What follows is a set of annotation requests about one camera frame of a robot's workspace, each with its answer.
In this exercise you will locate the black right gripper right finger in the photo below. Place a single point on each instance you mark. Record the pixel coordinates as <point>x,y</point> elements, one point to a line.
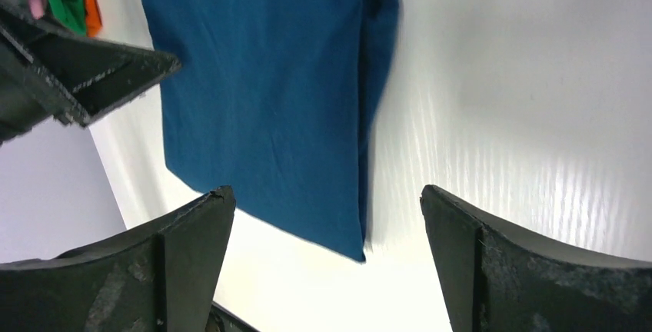
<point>498,276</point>

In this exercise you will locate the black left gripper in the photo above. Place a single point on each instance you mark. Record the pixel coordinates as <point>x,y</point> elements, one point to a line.
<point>47,71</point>

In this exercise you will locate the blue t-shirt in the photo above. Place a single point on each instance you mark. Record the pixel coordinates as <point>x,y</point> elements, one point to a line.
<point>277,99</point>

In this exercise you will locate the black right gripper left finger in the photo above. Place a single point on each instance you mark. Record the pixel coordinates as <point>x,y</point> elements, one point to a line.
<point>158,276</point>

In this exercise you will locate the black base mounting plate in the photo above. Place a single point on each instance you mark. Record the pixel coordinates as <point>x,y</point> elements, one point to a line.
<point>222,320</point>

